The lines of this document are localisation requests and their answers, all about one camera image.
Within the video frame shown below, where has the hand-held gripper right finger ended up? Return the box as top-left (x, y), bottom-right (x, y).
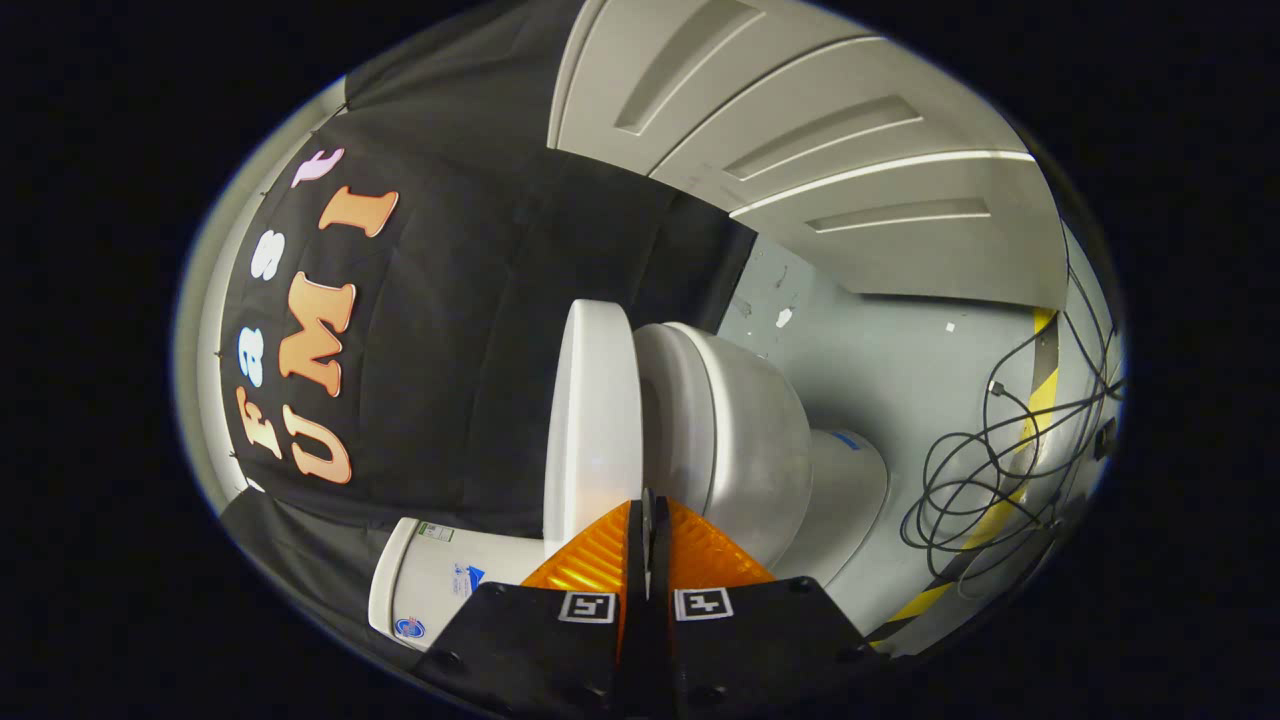
top-left (650, 488), bottom-right (881, 717)

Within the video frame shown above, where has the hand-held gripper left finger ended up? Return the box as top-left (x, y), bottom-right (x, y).
top-left (410, 490), bottom-right (651, 720)

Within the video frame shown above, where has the white toilet bowl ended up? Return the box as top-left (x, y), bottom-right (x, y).
top-left (632, 322), bottom-right (889, 586)

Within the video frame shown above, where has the black backdrop cloth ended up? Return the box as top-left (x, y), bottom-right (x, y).
top-left (215, 0), bottom-right (758, 661)

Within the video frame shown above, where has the yellow black hazard tape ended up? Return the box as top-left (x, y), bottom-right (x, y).
top-left (870, 308), bottom-right (1059, 646)

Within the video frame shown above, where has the tangled black cable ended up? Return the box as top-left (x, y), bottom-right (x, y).
top-left (900, 230), bottom-right (1126, 581)

